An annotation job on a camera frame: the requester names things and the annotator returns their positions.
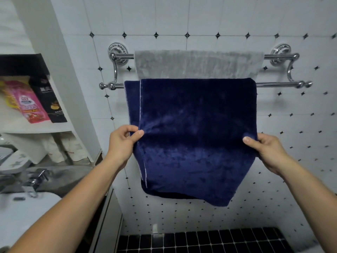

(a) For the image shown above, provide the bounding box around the person's right hand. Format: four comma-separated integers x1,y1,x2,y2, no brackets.
242,133,289,177

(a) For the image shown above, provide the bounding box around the person's left hand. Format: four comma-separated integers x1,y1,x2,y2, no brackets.
107,125,145,172

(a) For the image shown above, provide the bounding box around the dark blue towel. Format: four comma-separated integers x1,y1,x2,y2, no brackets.
124,78,258,207

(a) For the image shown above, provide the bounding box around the person's left forearm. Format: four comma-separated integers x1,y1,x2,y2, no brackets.
8,155,124,253

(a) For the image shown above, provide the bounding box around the person's right forearm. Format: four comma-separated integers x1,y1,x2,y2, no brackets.
280,160,337,253

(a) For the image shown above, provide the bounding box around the chrome double towel rack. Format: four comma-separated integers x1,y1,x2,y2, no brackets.
99,43,313,90

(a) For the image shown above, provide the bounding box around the grey towel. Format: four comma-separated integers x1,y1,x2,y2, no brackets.
134,50,265,80

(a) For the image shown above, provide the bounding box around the black box with yellow print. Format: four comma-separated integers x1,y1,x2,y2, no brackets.
29,75,68,124

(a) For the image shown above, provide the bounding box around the white shelf unit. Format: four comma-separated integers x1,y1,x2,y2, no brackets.
0,0,103,166

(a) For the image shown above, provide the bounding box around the chrome faucet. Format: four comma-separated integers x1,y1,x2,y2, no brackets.
21,168,50,198

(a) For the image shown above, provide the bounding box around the pink snack packet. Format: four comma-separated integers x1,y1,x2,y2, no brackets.
0,79,51,124

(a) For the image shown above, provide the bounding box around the white sink basin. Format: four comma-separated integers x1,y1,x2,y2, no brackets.
0,191,62,249

